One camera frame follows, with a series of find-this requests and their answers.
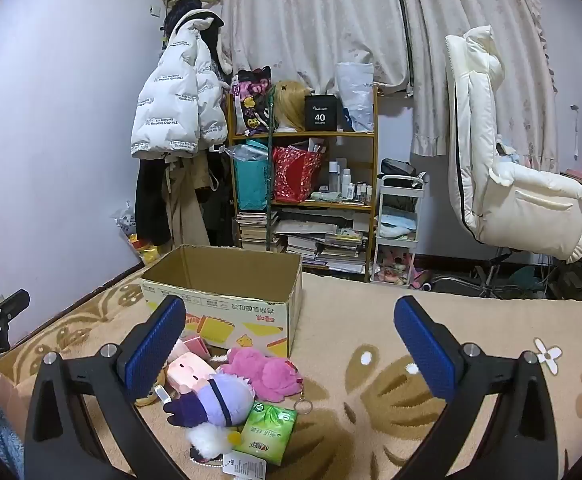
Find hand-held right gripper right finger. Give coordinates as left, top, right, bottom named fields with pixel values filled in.
left=393, top=295, right=559, bottom=480

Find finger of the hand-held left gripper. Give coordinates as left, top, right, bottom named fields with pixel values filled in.
left=0, top=289, right=30, bottom=328

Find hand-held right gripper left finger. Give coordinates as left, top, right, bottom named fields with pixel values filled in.
left=23, top=295, right=189, bottom=480

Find pink block plush toy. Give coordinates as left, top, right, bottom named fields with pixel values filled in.
left=166, top=351, right=217, bottom=395

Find purple plush doll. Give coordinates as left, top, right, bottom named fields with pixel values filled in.
left=163, top=375, right=252, bottom=428

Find white fluffy toy yellow pompoms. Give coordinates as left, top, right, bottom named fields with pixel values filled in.
left=187, top=422, right=234, bottom=463

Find printed cardboard box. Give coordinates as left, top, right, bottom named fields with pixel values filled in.
left=140, top=245, right=304, bottom=358

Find green tissue pack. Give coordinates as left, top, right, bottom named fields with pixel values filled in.
left=232, top=401, right=298, bottom=463

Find pink toys in cart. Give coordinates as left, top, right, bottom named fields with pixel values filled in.
left=375, top=250, right=414, bottom=286

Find plastic bag of toys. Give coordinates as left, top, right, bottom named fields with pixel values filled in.
left=113, top=205, right=162, bottom=266

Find blue fuzzy cloth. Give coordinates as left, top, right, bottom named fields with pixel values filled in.
left=0, top=400, right=26, bottom=478

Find light blue pillow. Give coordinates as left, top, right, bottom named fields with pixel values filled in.
left=377, top=212, right=418, bottom=241

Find beige coat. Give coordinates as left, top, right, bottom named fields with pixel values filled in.
left=163, top=152, right=222, bottom=248

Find white paper tag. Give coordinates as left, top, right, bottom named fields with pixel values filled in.
left=222, top=452, right=269, bottom=480

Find pile of magazines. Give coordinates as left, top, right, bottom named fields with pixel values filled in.
left=273, top=217, right=369, bottom=275

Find black coat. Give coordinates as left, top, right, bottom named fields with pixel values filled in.
left=135, top=152, right=172, bottom=246

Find stack of books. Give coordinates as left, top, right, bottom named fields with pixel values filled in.
left=236, top=210, right=279, bottom=252

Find white trolley cart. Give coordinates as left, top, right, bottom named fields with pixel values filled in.
left=371, top=172, right=427, bottom=288

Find cream office chair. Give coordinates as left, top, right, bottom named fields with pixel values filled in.
left=444, top=25, right=582, bottom=301

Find group of cosmetic bottles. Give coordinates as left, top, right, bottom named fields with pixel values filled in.
left=328, top=157, right=374, bottom=201

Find teal bag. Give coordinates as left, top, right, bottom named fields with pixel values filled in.
left=231, top=141, right=272, bottom=211

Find thin green pole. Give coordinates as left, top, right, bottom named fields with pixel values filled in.
left=265, top=85, right=278, bottom=253

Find red patterned bag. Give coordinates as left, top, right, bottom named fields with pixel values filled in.
left=272, top=145, right=324, bottom=204

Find wooden shelf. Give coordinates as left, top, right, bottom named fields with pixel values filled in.
left=226, top=85, right=379, bottom=283

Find white puffer jacket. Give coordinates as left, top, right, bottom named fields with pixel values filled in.
left=131, top=10, right=232, bottom=161

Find black box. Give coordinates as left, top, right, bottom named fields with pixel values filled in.
left=305, top=94, right=339, bottom=131

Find white plastic bag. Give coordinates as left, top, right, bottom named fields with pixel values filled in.
left=336, top=61, right=376, bottom=133

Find black pink printed bag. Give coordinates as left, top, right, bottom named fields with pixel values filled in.
left=233, top=66, right=274, bottom=136

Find blond wig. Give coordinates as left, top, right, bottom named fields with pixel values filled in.
left=273, top=80, right=314, bottom=132

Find floral beige curtain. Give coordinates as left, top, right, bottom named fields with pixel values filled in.
left=396, top=0, right=559, bottom=171
left=216, top=0, right=414, bottom=96

